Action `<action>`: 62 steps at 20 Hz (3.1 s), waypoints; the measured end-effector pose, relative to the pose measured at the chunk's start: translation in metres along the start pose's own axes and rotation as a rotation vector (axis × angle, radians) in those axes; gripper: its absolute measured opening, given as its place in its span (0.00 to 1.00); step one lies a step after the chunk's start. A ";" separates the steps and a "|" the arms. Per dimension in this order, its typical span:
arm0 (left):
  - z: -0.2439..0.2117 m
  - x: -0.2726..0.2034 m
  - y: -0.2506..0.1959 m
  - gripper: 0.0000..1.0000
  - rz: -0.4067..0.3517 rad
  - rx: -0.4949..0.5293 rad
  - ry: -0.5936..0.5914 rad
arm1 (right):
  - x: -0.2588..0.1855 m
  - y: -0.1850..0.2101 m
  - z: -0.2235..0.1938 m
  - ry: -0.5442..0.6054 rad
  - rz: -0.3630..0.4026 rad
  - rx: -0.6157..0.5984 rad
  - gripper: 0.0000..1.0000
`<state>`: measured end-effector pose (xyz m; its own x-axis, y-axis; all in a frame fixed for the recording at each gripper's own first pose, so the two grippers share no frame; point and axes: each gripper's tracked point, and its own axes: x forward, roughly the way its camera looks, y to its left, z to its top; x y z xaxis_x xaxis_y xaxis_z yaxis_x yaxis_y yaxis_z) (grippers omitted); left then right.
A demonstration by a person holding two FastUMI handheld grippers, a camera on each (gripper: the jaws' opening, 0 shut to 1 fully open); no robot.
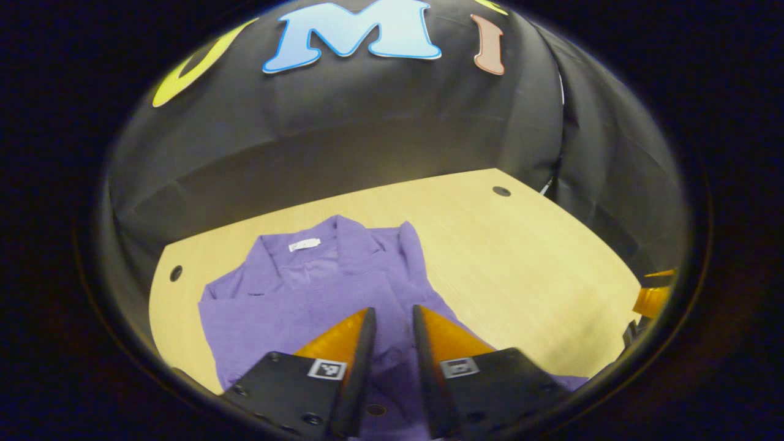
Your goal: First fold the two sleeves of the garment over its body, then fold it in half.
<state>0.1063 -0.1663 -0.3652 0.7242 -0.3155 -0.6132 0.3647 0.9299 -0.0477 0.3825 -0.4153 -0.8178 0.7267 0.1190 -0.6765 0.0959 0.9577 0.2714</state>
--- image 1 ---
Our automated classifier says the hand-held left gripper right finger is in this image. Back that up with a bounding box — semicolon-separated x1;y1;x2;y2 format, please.
412;304;570;441

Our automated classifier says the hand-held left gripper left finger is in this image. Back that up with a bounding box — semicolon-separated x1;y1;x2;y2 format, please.
220;306;377;441

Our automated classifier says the purple collared shirt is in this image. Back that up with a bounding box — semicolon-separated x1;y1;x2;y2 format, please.
197;214;589;441

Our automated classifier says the black backdrop cloth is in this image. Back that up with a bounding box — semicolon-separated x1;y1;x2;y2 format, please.
101;0;687;344

